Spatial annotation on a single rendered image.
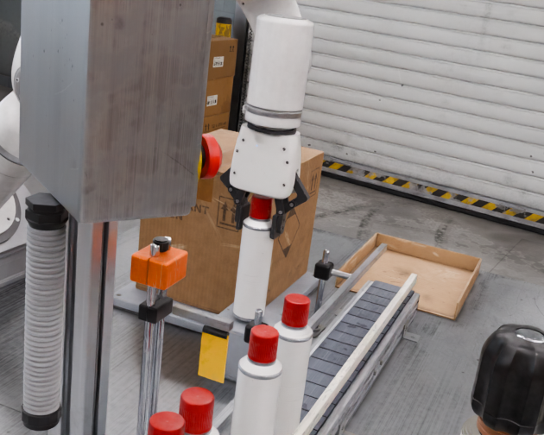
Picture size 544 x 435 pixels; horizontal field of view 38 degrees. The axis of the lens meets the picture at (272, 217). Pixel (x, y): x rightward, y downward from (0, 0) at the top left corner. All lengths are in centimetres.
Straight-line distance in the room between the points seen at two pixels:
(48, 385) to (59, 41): 29
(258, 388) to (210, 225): 55
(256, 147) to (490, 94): 405
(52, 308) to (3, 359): 67
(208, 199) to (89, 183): 82
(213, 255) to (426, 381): 43
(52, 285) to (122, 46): 21
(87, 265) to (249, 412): 28
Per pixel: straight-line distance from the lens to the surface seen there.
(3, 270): 158
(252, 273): 124
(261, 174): 118
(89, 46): 57
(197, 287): 146
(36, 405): 73
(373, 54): 541
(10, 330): 143
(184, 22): 59
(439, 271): 188
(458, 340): 157
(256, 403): 92
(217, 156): 65
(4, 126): 139
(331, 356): 131
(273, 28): 113
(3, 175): 144
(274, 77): 114
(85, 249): 78
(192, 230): 143
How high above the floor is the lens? 150
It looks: 19 degrees down
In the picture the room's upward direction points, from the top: 7 degrees clockwise
